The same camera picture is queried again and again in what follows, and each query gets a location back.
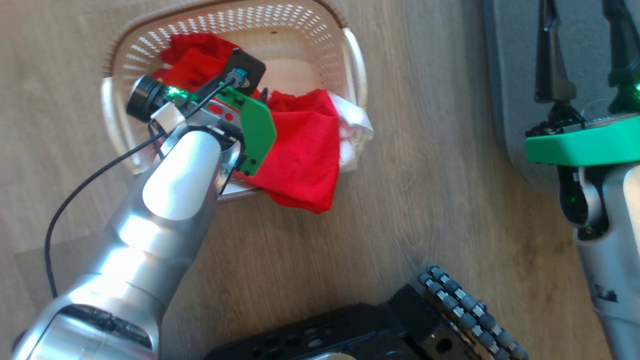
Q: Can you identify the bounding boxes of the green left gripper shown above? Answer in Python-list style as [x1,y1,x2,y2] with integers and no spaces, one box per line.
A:
[186,85,277,177]

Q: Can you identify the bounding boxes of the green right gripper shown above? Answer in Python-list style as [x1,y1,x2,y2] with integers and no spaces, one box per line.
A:
[524,0,640,167]

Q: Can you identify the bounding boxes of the red garment with white label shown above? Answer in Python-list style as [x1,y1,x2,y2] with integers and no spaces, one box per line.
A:
[234,89,342,215]

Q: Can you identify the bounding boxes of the white perforated plastic laundry basket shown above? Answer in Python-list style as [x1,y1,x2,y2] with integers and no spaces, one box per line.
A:
[100,0,369,203]

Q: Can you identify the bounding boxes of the grey fabric sofa seat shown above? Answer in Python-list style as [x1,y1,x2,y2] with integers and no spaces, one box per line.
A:
[482,0,640,194]

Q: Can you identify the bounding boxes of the black omni wheel with rollers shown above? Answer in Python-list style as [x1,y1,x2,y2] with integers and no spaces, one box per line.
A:
[417,265,531,360]

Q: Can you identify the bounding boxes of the white left cable tag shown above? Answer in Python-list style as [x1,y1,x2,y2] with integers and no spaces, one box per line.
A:
[150,102,187,132]

